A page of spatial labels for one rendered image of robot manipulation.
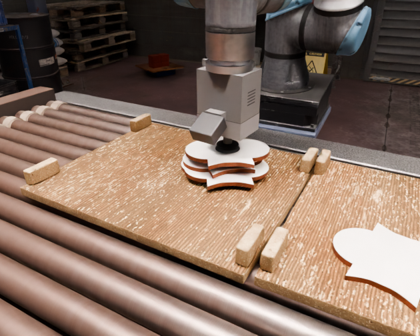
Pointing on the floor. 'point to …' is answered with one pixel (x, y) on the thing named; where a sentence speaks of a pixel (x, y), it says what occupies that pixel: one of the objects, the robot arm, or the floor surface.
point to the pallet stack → (90, 32)
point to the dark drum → (40, 29)
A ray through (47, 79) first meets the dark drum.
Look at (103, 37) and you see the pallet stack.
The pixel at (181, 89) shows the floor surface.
